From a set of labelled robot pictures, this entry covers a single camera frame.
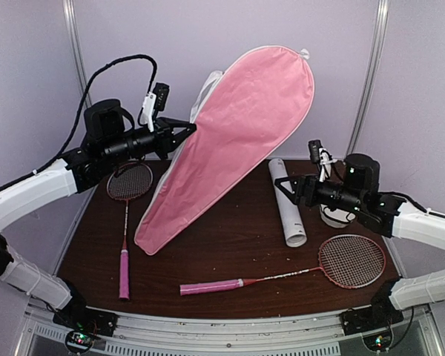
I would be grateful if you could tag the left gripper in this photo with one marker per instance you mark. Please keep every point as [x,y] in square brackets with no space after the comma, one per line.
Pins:
[166,141]

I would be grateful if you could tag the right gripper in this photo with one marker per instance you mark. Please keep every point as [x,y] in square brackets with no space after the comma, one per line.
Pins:
[300,182]

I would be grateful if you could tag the white shuttlecock tube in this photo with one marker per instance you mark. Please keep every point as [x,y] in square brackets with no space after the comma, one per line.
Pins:
[293,229]

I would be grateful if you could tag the pink-handled badminton racket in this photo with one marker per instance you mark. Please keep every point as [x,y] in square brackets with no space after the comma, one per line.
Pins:
[349,261]
[127,183]

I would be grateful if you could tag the pink racket bag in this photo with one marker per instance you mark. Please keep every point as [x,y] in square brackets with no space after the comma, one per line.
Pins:
[242,114]

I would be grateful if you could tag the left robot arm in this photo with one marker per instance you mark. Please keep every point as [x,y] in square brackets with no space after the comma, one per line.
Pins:
[107,145]

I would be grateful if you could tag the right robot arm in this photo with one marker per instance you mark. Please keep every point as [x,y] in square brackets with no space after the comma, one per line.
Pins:
[389,214]

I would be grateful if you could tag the white scalloped bowl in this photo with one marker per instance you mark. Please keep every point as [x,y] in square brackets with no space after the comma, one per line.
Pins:
[336,218]

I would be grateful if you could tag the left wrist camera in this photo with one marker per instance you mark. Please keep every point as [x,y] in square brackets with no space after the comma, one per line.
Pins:
[153,103]

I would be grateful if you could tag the front aluminium rail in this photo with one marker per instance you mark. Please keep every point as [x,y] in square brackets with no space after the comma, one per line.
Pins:
[311,334]

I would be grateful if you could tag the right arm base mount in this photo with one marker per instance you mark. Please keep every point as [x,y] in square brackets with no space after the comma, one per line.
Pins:
[380,314]

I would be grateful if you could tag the left aluminium corner post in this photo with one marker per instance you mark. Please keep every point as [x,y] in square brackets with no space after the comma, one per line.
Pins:
[73,33]

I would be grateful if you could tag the aluminium corner post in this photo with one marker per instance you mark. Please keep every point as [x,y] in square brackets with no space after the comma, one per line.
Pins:
[73,33]
[378,39]

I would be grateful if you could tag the right aluminium corner post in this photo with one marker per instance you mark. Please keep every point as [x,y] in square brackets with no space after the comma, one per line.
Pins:
[378,39]

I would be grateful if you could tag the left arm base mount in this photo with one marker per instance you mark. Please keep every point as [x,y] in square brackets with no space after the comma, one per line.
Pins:
[86,325]

